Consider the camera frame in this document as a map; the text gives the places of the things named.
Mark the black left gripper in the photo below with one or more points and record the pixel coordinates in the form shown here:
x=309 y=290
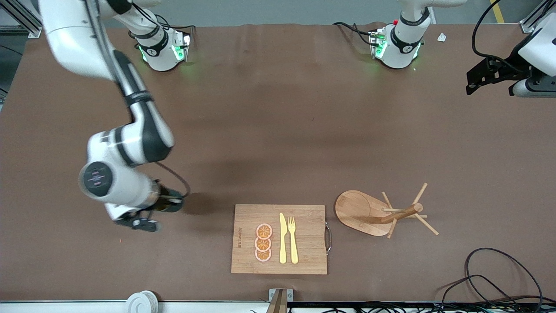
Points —
x=509 y=69

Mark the dark green cup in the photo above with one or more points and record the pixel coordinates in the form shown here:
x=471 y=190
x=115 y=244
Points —
x=171 y=205

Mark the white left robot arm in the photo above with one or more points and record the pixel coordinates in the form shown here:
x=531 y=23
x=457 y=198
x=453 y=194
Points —
x=402 y=45

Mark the wooden cup rack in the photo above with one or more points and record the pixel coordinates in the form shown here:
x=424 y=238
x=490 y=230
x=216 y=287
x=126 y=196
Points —
x=360 y=213

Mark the white paper scrap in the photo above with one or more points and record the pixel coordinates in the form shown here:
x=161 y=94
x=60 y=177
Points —
x=441 y=37

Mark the brown table cover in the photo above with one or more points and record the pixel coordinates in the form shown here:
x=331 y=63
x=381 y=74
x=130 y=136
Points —
x=260 y=152

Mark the orange slice toy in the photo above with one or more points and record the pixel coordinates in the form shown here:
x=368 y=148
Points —
x=263 y=255
x=264 y=231
x=263 y=244

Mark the yellow plastic knife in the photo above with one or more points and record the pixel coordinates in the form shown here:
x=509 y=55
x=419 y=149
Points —
x=282 y=243

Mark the yellow plastic fork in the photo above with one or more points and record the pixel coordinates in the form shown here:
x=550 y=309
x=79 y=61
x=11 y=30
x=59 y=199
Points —
x=293 y=248

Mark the wooden cutting board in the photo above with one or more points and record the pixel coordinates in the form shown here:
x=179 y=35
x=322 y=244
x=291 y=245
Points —
x=308 y=243

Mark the aluminium frame post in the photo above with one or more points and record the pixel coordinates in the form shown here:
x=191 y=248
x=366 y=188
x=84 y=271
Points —
x=19 y=19
x=536 y=15

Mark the metal table bracket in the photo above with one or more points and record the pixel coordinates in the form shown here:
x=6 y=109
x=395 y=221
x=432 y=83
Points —
x=280 y=300

